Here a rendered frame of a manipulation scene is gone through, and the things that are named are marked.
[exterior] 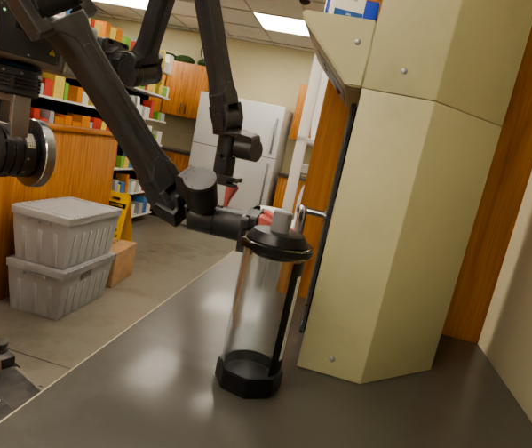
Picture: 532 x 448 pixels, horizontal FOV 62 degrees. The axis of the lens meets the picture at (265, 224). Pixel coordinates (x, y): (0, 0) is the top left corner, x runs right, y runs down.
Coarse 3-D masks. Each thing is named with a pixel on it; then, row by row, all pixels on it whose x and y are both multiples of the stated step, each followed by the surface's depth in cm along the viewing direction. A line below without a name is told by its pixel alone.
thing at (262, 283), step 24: (240, 264) 64; (264, 264) 60; (288, 264) 60; (240, 288) 62; (264, 288) 60; (240, 312) 62; (264, 312) 61; (240, 336) 62; (264, 336) 62; (240, 360) 63; (264, 360) 62
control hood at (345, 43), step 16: (304, 16) 68; (320, 16) 67; (336, 16) 67; (320, 32) 67; (336, 32) 67; (352, 32) 67; (368, 32) 66; (320, 48) 72; (336, 48) 67; (352, 48) 67; (368, 48) 66; (320, 64) 97; (336, 64) 68; (352, 64) 67; (352, 80) 67; (352, 96) 78
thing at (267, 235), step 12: (276, 216) 62; (288, 216) 62; (252, 228) 63; (264, 228) 63; (276, 228) 62; (288, 228) 62; (264, 240) 60; (276, 240) 60; (288, 240) 60; (300, 240) 61
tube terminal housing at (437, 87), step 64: (384, 0) 65; (448, 0) 63; (512, 0) 69; (384, 64) 66; (448, 64) 65; (512, 64) 74; (384, 128) 68; (448, 128) 69; (384, 192) 69; (448, 192) 73; (384, 256) 70; (448, 256) 78; (320, 320) 74; (384, 320) 73
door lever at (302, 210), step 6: (300, 204) 77; (300, 210) 76; (306, 210) 76; (312, 210) 76; (318, 210) 76; (300, 216) 77; (318, 216) 76; (324, 216) 75; (300, 222) 77; (294, 228) 78; (300, 228) 77
